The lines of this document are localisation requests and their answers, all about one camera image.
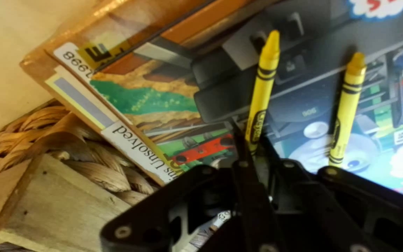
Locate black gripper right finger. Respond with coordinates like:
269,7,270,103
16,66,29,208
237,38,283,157
259,138,375,252

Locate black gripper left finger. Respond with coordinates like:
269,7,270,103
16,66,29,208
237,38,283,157
231,122,277,252

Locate yellow crayon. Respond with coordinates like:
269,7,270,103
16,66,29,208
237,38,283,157
329,52,367,166
245,29,280,151

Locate colourful train picture book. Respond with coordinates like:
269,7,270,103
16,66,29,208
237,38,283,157
88,0,403,204

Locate wooden crate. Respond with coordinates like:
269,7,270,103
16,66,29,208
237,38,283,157
0,155,129,252

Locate woven wicker basket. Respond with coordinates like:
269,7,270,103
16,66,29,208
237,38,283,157
0,103,160,206

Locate brown case files box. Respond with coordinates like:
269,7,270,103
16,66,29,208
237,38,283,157
18,0,277,187

